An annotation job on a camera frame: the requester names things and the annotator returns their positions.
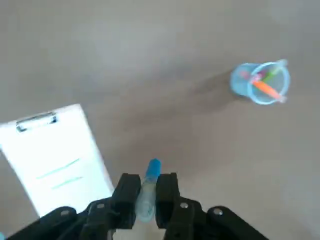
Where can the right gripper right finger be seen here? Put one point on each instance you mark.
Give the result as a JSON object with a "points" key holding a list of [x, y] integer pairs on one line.
{"points": [[167, 195]]}

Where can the green marker pen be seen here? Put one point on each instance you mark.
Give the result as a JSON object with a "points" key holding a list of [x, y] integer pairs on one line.
{"points": [[271, 75]]}

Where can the orange marker pen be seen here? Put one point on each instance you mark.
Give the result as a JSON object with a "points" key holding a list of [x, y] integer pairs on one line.
{"points": [[266, 88]]}

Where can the white paper sheet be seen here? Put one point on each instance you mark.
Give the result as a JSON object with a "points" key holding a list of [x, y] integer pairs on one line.
{"points": [[62, 140]]}

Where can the clear plastic measuring cup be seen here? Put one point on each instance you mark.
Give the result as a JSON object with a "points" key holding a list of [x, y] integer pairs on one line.
{"points": [[240, 85]]}

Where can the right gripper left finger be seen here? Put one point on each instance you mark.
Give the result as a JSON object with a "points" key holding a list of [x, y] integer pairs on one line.
{"points": [[125, 195]]}

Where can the blue marker pen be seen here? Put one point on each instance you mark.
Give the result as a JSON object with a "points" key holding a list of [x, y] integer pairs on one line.
{"points": [[153, 167]]}

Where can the white clipboard with black clip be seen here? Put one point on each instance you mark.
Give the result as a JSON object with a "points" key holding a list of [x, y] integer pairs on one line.
{"points": [[37, 120]]}

